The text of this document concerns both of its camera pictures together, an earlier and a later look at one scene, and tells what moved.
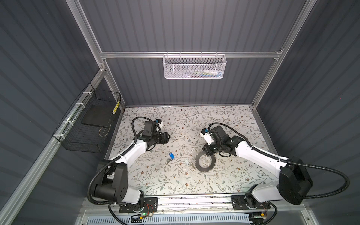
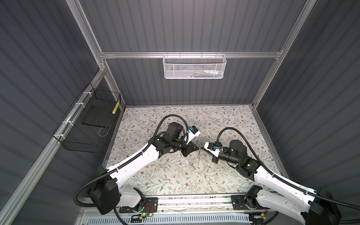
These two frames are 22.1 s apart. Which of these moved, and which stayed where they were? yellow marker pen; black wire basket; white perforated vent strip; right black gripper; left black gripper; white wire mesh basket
Moved: left black gripper; right black gripper
Stayed: black wire basket; white wire mesh basket; white perforated vent strip; yellow marker pen
